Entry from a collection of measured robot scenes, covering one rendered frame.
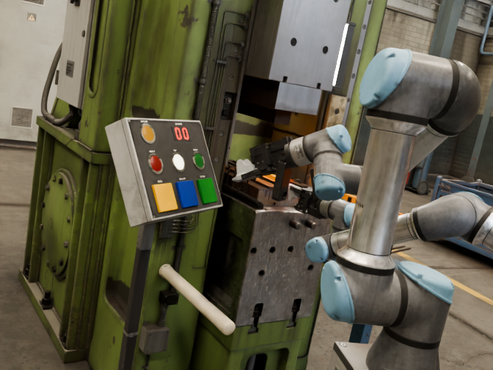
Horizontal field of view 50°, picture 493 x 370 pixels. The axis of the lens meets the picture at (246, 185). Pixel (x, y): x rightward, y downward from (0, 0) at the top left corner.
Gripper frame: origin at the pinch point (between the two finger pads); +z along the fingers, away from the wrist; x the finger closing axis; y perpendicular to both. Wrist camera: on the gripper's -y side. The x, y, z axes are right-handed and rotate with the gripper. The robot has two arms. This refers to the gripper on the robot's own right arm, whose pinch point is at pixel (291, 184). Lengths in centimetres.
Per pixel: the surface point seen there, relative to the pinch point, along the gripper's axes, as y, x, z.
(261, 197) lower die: 5.9, -10.6, 2.6
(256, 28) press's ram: -52, -17, 15
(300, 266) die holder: 31.9, 10.0, -3.0
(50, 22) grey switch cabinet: -60, 44, 532
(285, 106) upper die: -27.7, -8.0, 2.2
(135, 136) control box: -15, -70, -16
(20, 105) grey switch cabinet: 42, 19, 536
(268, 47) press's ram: -46.3, -17.2, 5.8
